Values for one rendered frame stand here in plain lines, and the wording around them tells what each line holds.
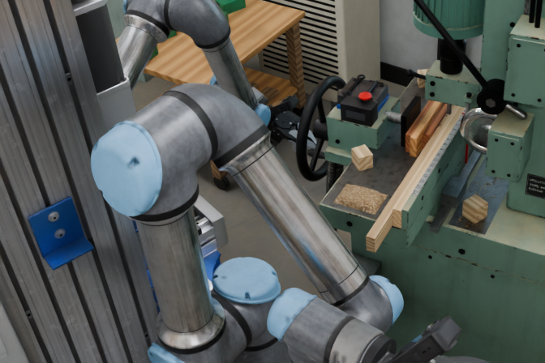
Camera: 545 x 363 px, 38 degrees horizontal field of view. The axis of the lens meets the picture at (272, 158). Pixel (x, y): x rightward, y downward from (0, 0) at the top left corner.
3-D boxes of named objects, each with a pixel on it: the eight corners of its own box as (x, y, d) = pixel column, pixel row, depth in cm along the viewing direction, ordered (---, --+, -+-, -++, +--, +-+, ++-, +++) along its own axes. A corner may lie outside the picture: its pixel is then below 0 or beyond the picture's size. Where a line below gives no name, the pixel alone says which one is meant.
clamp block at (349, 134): (352, 115, 204) (351, 86, 199) (401, 126, 198) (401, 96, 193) (327, 147, 195) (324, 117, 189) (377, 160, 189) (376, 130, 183)
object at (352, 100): (352, 89, 197) (351, 70, 194) (393, 98, 193) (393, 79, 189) (328, 117, 189) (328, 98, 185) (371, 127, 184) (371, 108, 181)
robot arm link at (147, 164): (256, 356, 140) (212, 104, 107) (199, 416, 132) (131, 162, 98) (207, 326, 147) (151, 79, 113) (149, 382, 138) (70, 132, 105)
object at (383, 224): (458, 106, 198) (459, 93, 195) (466, 108, 197) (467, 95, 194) (366, 249, 161) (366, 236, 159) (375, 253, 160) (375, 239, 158)
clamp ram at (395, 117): (392, 120, 195) (392, 90, 189) (420, 127, 192) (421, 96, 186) (377, 140, 189) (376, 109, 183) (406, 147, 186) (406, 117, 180)
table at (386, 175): (388, 79, 221) (388, 61, 217) (495, 103, 208) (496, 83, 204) (282, 213, 181) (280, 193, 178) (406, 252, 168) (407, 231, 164)
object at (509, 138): (497, 151, 173) (502, 105, 165) (529, 159, 170) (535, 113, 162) (483, 176, 167) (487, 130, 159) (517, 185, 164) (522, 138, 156)
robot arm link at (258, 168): (198, 73, 124) (379, 316, 128) (148, 107, 118) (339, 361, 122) (232, 43, 115) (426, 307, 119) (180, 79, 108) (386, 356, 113)
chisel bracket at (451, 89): (434, 89, 190) (435, 58, 184) (491, 101, 183) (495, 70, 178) (422, 105, 185) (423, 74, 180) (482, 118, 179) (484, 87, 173)
